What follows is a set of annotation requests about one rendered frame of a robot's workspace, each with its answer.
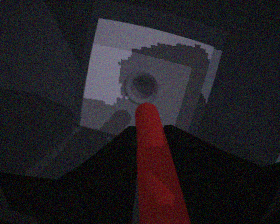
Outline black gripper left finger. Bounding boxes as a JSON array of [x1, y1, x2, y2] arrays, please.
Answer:
[[0, 127, 137, 224]]

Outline dark red peg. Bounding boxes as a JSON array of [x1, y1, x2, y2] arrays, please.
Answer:
[[136, 103, 191, 224]]

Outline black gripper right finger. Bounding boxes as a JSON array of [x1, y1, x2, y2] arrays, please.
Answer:
[[163, 124, 280, 224]]

